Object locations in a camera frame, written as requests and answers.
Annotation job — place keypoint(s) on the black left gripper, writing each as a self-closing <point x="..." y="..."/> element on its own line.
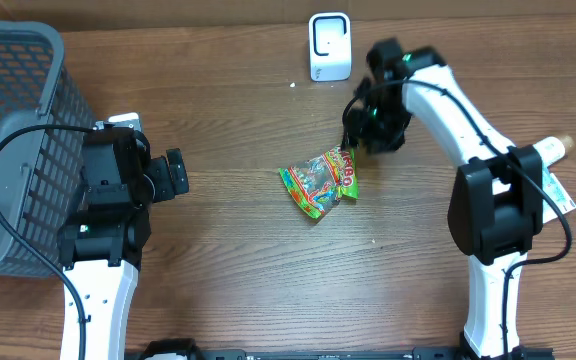
<point x="159" y="168"/>

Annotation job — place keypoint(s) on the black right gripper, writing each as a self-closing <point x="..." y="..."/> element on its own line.
<point x="357" y="134"/>

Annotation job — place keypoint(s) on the colourful Haribo candy bag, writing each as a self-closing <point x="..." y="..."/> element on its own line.
<point x="318" y="184"/>

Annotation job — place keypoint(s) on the teal tissue packet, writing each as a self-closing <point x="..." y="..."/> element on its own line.
<point x="555" y="190"/>

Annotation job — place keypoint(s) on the white tube with gold cap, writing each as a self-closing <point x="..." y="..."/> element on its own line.
<point x="554" y="148"/>

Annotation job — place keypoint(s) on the white Hansaplast plaster box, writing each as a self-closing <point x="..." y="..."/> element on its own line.
<point x="548" y="213"/>

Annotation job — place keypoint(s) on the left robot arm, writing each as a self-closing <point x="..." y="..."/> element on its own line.
<point x="100" y="245"/>

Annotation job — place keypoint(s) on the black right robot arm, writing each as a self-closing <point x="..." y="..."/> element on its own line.
<point x="506" y="210"/>

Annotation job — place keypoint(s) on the white barcode scanner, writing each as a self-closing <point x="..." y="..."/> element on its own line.
<point x="330" y="47"/>

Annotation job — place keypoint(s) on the grey plastic shopping basket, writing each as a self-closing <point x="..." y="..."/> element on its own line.
<point x="39" y="171"/>

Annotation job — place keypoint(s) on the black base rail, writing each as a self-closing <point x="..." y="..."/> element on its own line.
<point x="179" y="348"/>

